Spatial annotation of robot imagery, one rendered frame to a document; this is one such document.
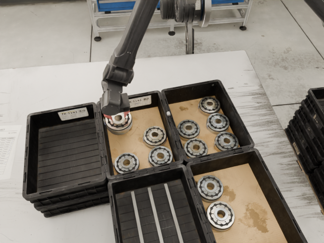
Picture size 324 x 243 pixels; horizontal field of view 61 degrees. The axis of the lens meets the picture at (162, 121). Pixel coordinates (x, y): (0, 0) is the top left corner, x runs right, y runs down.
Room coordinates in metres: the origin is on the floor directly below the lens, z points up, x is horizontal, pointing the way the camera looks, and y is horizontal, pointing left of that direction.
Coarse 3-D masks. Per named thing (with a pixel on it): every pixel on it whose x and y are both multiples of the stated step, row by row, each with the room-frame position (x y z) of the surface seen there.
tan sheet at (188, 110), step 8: (176, 104) 0.89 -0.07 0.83; (184, 104) 0.89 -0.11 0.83; (192, 104) 0.89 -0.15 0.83; (176, 112) 0.83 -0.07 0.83; (184, 112) 0.83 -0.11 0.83; (192, 112) 0.83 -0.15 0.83; (200, 112) 0.83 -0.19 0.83; (176, 120) 0.79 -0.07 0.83; (200, 120) 0.79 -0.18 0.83; (200, 128) 0.74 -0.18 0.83; (200, 136) 0.69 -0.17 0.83; (208, 136) 0.69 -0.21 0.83; (184, 144) 0.65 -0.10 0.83; (208, 144) 0.65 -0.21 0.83; (208, 152) 0.61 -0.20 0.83
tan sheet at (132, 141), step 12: (156, 108) 0.86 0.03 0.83; (144, 120) 0.79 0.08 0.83; (156, 120) 0.79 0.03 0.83; (108, 132) 0.72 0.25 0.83; (132, 132) 0.72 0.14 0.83; (120, 144) 0.65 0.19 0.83; (132, 144) 0.65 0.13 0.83; (144, 144) 0.65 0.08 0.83; (168, 144) 0.65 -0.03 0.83; (144, 156) 0.59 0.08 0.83
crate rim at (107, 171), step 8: (128, 96) 0.85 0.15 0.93; (136, 96) 0.85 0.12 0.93; (160, 96) 0.85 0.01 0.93; (96, 104) 0.80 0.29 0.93; (168, 120) 0.71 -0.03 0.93; (104, 136) 0.63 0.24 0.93; (104, 144) 0.59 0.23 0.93; (176, 144) 0.59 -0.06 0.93; (104, 152) 0.55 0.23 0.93; (104, 160) 0.52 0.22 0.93; (144, 168) 0.48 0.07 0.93; (152, 168) 0.48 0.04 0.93; (160, 168) 0.48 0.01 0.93; (112, 176) 0.45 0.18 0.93; (120, 176) 0.45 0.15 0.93
